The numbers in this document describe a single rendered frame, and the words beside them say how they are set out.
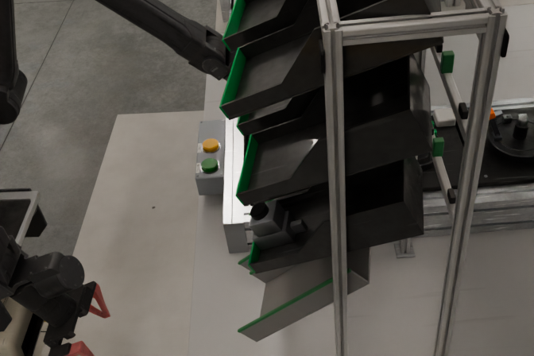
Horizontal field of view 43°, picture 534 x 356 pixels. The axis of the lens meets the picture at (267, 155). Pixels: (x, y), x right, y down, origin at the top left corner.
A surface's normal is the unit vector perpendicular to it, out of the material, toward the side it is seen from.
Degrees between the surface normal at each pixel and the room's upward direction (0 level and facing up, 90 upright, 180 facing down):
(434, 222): 90
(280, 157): 25
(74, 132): 0
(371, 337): 0
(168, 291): 0
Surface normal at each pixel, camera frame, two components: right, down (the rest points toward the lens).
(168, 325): -0.09, -0.73
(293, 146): -0.50, -0.67
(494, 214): 0.03, 0.68
